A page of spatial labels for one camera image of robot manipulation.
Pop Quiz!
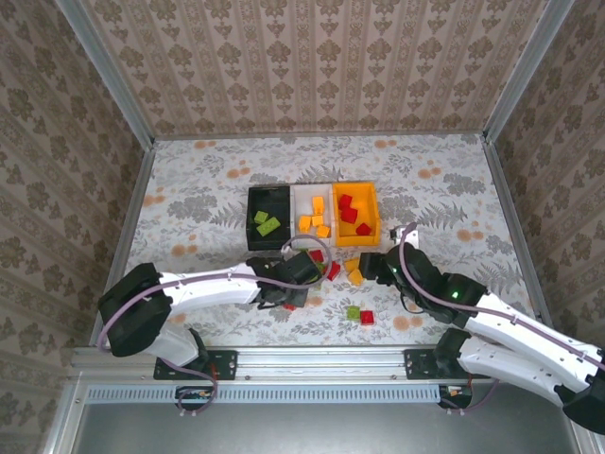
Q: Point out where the slotted white cable duct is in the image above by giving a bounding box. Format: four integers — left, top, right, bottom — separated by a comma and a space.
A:
84, 383, 443, 405

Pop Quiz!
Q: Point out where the long aluminium base rail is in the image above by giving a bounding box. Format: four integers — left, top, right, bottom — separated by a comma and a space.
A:
68, 345, 585, 385

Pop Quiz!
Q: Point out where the black plastic container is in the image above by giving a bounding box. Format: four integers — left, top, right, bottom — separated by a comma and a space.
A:
245, 184, 294, 252

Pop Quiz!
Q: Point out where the aluminium upright frame post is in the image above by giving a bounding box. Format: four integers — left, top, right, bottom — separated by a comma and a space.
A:
54, 0, 157, 148
482, 0, 578, 143

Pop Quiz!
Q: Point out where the mauve left arm cable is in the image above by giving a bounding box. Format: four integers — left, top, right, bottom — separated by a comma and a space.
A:
96, 234, 333, 417

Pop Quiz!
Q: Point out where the mauve arm cable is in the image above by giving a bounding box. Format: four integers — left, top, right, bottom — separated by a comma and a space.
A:
96, 234, 333, 417
398, 221, 605, 415

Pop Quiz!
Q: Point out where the aluminium table side rail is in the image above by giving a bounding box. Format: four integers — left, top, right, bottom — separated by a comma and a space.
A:
89, 139, 157, 346
481, 134, 560, 345

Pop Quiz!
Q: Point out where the grey metal sheet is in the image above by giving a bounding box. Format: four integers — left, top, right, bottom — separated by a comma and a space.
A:
78, 401, 576, 454

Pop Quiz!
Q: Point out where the short aluminium frame rail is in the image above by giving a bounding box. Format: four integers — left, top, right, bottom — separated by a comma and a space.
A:
569, 415, 595, 454

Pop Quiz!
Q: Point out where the orange plastic container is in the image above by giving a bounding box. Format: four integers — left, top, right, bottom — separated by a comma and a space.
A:
330, 182, 382, 248

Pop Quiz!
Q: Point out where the mauve right arm cable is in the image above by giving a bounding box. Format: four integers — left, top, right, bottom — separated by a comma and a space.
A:
398, 221, 605, 415

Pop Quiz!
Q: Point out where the floral table cover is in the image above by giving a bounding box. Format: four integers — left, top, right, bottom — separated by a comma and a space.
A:
106, 134, 545, 347

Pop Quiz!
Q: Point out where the white plastic container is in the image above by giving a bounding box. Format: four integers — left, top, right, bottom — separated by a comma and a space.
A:
288, 183, 337, 251

